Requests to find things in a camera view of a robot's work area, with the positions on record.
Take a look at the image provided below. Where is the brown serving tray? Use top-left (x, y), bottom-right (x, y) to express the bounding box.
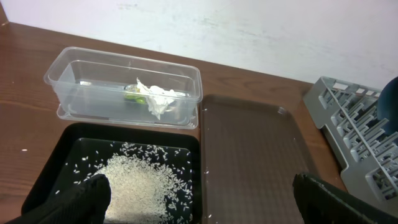
top-left (200, 95), bottom-right (317, 223)

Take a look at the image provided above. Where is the clear plastic waste bin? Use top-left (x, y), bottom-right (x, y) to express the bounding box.
top-left (44, 47), bottom-right (203, 129)

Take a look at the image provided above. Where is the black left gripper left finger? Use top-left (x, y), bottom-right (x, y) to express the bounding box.
top-left (8, 174), bottom-right (111, 224)

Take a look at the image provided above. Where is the black rectangular tray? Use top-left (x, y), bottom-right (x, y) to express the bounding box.
top-left (21, 123), bottom-right (203, 223)

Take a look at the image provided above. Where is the pile of white rice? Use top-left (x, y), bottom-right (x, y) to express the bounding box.
top-left (50, 139), bottom-right (193, 223)

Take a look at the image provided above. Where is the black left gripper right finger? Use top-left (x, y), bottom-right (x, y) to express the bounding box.
top-left (292, 172), bottom-right (397, 224)

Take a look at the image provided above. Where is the white tissue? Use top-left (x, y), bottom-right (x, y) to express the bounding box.
top-left (136, 78), bottom-right (177, 120)

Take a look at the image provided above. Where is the green yellow wrapper scrap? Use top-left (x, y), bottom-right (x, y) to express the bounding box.
top-left (123, 84), bottom-right (146, 105)

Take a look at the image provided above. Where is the grey dishwasher rack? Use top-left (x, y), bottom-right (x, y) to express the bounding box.
top-left (303, 77), bottom-right (397, 216)

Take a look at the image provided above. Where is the dark blue plate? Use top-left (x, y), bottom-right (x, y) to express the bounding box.
top-left (377, 77), bottom-right (398, 134)

